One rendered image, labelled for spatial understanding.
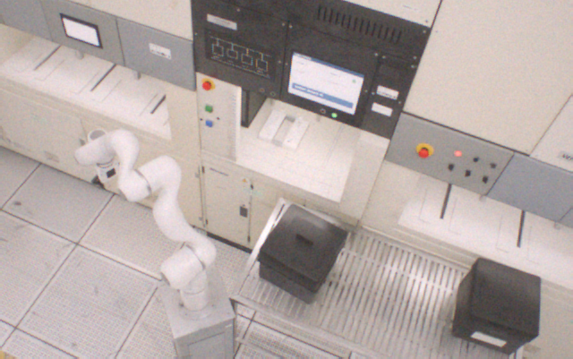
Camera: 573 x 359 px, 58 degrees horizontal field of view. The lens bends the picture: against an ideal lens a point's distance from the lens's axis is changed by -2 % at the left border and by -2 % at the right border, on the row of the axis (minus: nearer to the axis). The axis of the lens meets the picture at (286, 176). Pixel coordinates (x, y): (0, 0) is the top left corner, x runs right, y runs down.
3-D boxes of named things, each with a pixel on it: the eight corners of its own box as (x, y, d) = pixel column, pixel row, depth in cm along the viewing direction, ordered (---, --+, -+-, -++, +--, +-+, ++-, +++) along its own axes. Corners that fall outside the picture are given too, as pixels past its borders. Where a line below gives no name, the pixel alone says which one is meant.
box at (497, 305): (449, 336, 231) (470, 314, 211) (457, 281, 248) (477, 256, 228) (512, 357, 228) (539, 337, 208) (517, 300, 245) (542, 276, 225)
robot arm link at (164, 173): (178, 274, 208) (210, 251, 215) (193, 286, 199) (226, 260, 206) (125, 168, 183) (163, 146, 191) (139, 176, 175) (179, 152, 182)
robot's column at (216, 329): (186, 387, 281) (174, 338, 220) (171, 340, 296) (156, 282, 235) (235, 368, 289) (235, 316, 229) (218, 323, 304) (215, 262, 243)
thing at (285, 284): (286, 231, 257) (290, 212, 243) (337, 259, 250) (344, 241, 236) (257, 275, 241) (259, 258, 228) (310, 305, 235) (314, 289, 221)
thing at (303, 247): (255, 260, 229) (257, 245, 219) (289, 212, 245) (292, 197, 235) (315, 294, 222) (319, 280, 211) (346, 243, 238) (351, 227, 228)
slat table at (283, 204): (229, 352, 294) (228, 297, 234) (270, 265, 329) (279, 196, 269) (452, 448, 274) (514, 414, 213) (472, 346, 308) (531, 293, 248)
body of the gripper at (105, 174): (98, 170, 219) (103, 185, 228) (119, 158, 223) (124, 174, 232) (89, 159, 222) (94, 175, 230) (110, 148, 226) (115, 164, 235)
